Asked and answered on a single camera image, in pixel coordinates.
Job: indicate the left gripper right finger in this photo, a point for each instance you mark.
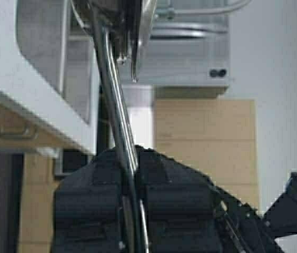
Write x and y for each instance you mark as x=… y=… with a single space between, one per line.
x=179 y=204

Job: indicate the metal cabinet handle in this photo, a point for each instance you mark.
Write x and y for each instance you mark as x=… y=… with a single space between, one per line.
x=22 y=132

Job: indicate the stainless steel range hood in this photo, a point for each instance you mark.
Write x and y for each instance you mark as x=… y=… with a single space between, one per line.
x=189 y=44

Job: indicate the wooden base cabinet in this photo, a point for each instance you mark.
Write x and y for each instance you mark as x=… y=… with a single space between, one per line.
x=27 y=184

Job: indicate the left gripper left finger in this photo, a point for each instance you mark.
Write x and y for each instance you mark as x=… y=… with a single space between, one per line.
x=88 y=214

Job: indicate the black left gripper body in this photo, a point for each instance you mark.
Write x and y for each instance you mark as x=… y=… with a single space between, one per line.
x=241 y=229

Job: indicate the stainless steel frying pan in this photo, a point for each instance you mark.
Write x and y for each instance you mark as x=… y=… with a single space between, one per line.
x=120 y=31

